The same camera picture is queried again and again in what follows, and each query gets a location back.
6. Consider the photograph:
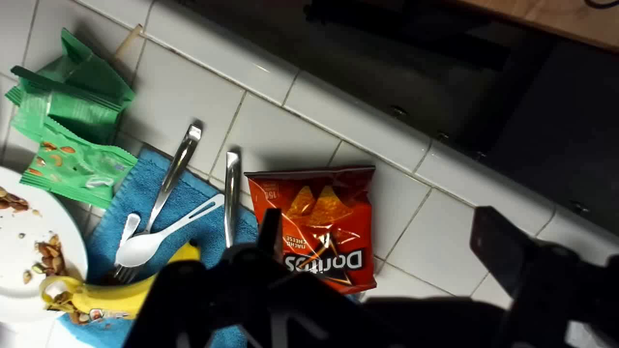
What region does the wooden board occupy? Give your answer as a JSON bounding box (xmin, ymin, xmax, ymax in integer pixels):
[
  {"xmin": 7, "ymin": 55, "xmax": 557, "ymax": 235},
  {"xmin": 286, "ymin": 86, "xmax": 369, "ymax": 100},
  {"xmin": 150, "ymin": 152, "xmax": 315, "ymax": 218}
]
[{"xmin": 450, "ymin": 0, "xmax": 619, "ymax": 53}]

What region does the red Doritos chip bag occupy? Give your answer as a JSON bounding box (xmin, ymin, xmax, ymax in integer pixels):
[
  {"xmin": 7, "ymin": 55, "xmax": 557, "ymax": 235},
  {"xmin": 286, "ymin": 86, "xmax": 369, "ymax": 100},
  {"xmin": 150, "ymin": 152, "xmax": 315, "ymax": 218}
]
[{"xmin": 243, "ymin": 163, "xmax": 379, "ymax": 295}]

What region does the white plastic spoon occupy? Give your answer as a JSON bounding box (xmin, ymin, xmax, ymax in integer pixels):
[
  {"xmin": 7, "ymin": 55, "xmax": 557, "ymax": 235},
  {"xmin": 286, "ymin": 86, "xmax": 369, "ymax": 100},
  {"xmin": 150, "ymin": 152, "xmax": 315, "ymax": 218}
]
[{"xmin": 114, "ymin": 191, "xmax": 226, "ymax": 270}]

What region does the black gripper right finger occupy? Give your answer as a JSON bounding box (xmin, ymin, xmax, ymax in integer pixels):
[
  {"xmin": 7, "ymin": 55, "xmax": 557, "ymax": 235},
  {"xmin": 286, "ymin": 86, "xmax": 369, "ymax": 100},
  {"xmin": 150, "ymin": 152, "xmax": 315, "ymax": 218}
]
[{"xmin": 468, "ymin": 204, "xmax": 619, "ymax": 348}]

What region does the yellow banana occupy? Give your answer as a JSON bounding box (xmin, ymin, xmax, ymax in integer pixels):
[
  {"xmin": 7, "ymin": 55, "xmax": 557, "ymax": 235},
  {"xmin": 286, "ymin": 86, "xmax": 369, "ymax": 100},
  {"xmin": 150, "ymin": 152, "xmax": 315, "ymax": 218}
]
[{"xmin": 38, "ymin": 239, "xmax": 203, "ymax": 324}]

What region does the white plate with crumbs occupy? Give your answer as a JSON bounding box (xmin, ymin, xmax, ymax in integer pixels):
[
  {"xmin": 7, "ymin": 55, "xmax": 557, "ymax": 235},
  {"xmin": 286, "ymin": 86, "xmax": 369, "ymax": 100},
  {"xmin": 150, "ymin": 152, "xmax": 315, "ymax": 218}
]
[{"xmin": 0, "ymin": 163, "xmax": 91, "ymax": 324}]

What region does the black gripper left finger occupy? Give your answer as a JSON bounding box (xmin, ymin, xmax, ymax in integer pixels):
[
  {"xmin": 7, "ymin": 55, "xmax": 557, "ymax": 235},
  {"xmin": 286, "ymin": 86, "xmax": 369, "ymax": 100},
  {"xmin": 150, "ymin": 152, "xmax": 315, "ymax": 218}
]
[{"xmin": 123, "ymin": 206, "xmax": 363, "ymax": 348}]

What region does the blue towel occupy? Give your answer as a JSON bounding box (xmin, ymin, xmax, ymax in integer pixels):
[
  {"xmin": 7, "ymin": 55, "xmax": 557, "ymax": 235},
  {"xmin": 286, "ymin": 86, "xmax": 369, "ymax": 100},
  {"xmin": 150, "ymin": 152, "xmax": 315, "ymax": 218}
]
[{"xmin": 60, "ymin": 144, "xmax": 259, "ymax": 348}]

